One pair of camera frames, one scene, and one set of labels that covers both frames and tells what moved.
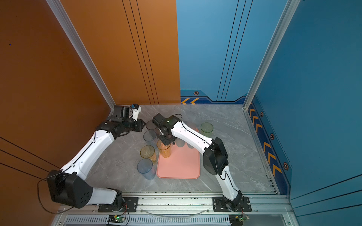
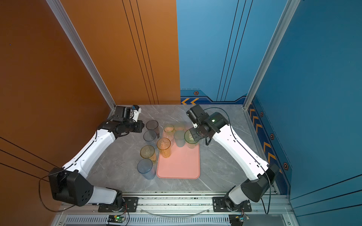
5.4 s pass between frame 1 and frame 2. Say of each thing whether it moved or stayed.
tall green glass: moved
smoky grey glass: stayed
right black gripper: moved
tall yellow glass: stayed
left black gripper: stayed
